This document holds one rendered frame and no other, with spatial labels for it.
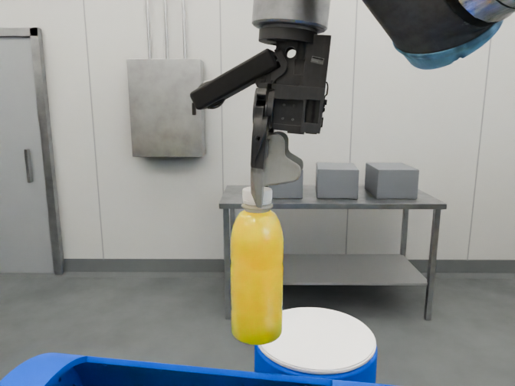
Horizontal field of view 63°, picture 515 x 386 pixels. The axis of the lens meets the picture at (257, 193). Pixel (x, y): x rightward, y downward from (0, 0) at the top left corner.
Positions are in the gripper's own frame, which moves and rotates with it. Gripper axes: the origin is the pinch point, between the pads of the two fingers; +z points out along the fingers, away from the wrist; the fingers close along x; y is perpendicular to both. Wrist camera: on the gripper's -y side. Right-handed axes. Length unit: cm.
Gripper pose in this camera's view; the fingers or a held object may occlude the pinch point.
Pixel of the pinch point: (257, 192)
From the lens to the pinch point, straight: 54.5
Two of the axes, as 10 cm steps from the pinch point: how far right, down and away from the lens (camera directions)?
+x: 1.6, -2.1, 9.7
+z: -0.8, 9.7, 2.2
